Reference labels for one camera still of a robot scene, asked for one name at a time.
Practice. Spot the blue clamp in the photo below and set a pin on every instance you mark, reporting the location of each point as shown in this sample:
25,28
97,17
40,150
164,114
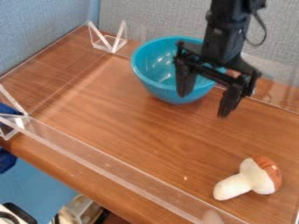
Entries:
7,157

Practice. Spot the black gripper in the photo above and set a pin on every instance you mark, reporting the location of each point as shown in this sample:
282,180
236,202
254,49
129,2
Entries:
215,59

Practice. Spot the clear acrylic left bracket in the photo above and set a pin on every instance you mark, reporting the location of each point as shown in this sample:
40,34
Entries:
13,121

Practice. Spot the clear acrylic front barrier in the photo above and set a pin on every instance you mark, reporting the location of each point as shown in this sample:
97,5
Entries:
148,187

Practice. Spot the blue bowl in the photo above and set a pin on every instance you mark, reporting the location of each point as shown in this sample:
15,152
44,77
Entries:
153,68

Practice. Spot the white brown toy mushroom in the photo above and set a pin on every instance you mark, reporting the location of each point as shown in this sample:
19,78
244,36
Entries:
259,176

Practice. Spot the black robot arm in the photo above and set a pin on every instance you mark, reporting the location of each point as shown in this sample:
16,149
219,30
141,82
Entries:
232,14

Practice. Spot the clear acrylic back barrier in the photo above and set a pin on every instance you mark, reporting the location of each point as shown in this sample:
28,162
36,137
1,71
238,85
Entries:
278,86

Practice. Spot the clear acrylic barrier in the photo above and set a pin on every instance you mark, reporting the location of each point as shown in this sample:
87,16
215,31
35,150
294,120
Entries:
148,187
278,86

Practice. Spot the black white object below table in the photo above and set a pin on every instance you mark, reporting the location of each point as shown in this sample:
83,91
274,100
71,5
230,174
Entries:
13,215

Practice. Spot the clear acrylic corner bracket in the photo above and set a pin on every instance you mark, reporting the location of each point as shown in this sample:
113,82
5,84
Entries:
105,42

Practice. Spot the clear box below table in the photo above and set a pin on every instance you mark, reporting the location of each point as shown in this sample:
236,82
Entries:
80,211

